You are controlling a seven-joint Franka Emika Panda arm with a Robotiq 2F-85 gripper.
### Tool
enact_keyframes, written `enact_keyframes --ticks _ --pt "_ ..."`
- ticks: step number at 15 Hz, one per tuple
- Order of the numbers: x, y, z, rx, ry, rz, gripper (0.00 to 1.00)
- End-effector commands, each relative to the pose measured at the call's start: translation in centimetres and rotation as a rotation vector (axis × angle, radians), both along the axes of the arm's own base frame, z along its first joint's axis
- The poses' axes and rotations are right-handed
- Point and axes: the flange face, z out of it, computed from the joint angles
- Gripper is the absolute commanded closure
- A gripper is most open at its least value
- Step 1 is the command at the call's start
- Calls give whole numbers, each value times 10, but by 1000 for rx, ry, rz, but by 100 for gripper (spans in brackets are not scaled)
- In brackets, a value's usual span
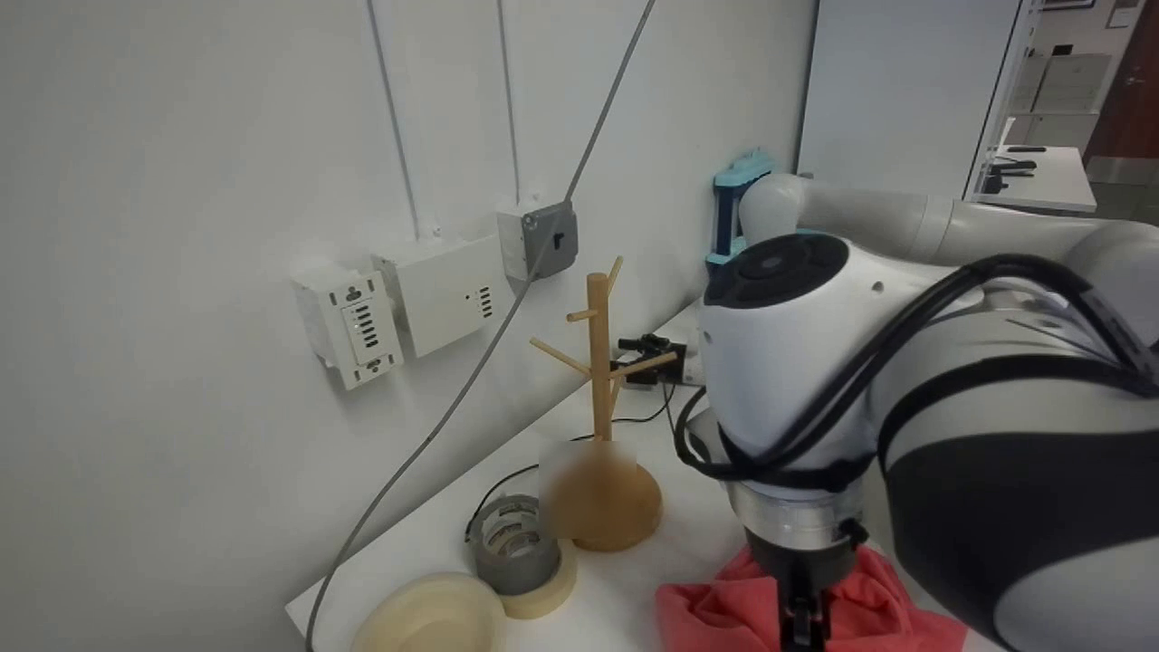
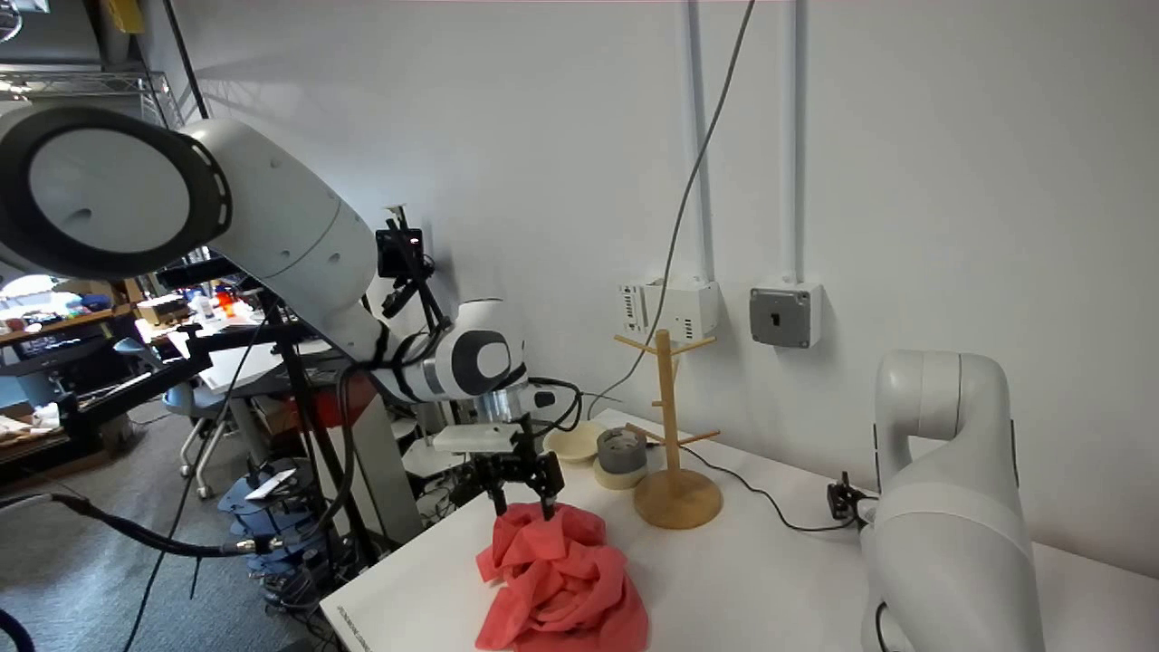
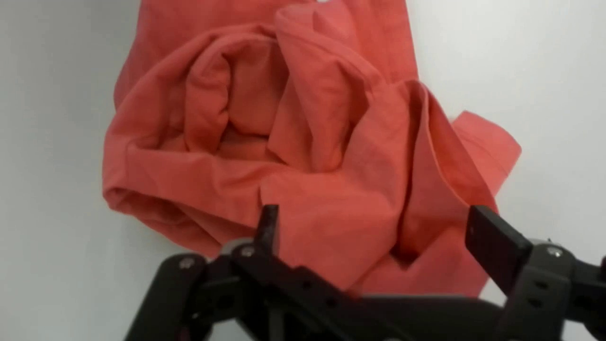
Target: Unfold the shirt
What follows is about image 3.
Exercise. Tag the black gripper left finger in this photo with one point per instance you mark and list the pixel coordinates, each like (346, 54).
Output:
(210, 297)

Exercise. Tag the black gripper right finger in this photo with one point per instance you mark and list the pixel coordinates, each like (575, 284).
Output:
(550, 291)

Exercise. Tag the red shirt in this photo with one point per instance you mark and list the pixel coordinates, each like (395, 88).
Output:
(304, 140)

